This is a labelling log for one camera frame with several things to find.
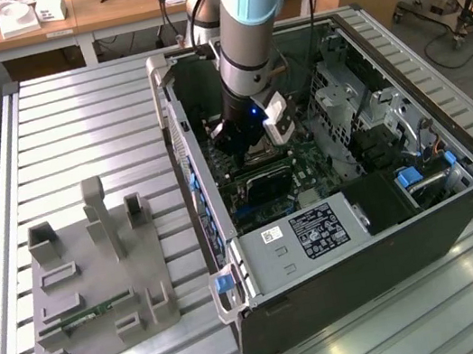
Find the silver-topped CPU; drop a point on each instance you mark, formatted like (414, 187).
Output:
(262, 150)

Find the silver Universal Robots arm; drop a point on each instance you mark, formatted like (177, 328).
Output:
(249, 41)

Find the CPU socket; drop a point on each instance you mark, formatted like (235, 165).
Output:
(276, 157)

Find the blue expansion slot clip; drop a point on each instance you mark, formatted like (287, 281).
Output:
(194, 182)

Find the black graphics card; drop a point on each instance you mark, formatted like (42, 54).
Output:
(268, 186)

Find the green motherboard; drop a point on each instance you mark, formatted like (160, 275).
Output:
(307, 160)

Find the small silver heatsink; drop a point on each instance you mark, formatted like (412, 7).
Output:
(309, 195)

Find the silver disk bay cage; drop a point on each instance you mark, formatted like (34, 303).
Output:
(334, 109)

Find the silver power supply unit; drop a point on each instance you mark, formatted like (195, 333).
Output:
(271, 267)

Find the blue drive carrier latch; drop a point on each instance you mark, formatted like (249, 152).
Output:
(409, 180)

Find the silver metal tube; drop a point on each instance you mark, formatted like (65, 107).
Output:
(430, 183)

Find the grey parts rack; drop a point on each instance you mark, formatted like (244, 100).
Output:
(92, 266)

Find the black open PC case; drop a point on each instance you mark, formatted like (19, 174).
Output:
(355, 303)

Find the small blue clip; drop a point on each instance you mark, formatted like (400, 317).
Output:
(449, 159)

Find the white printed box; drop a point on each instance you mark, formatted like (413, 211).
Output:
(51, 10)

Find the green RAM stick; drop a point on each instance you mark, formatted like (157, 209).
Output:
(91, 313)

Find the white round stand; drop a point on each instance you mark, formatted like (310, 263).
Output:
(19, 25)

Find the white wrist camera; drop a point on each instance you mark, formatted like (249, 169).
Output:
(279, 121)

